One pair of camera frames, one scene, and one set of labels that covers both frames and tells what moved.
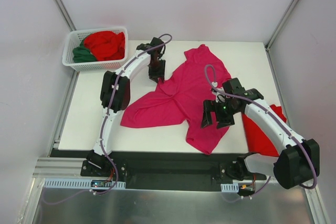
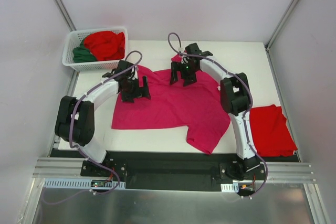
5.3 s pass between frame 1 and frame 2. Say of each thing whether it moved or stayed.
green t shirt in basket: stayed
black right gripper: moved
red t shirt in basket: stayed
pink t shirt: moved
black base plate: stayed
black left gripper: moved
